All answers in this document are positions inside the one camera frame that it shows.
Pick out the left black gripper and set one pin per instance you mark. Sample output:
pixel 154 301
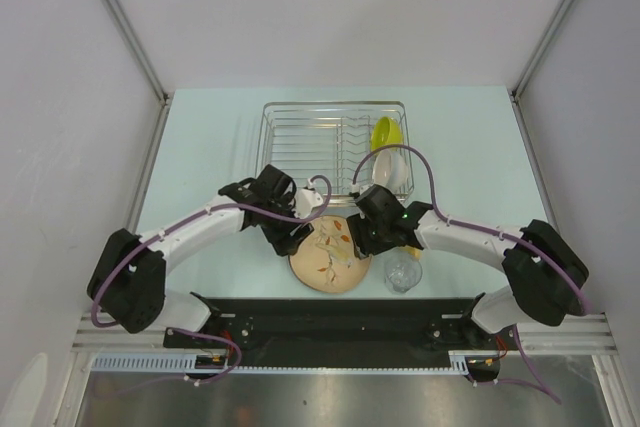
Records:
pixel 288 245

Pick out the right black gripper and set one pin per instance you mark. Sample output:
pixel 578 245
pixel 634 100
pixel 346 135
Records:
pixel 361 244

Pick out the beige bird pattern plate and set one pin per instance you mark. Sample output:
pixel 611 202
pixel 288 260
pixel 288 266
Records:
pixel 326 261

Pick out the white bowl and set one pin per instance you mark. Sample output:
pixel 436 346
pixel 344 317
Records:
pixel 390 170

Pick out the metal wire dish rack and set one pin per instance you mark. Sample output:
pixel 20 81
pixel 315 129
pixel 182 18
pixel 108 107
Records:
pixel 305 138

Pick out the lime green bowl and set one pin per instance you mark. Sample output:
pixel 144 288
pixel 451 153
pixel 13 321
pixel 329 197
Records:
pixel 386 132

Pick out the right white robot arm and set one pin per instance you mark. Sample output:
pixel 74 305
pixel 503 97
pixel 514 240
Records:
pixel 544 275

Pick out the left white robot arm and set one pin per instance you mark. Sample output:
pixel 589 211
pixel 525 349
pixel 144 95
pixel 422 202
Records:
pixel 128 286

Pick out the clear drinking glass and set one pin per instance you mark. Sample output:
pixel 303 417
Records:
pixel 402 272

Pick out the yellow mug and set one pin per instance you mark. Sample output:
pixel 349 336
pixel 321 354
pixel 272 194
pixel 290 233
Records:
pixel 415 253

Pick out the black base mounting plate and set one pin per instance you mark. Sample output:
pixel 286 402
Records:
pixel 387 334

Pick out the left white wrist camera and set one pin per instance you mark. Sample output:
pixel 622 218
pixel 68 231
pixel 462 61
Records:
pixel 308 203

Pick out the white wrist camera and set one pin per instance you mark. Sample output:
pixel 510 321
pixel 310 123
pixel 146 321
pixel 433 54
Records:
pixel 358 189
pixel 308 203

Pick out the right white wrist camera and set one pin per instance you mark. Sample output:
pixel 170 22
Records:
pixel 358 189

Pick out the light blue cable duct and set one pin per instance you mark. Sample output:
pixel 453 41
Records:
pixel 194 364

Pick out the aluminium frame rail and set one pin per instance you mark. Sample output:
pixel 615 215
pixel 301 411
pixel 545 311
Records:
pixel 589 335

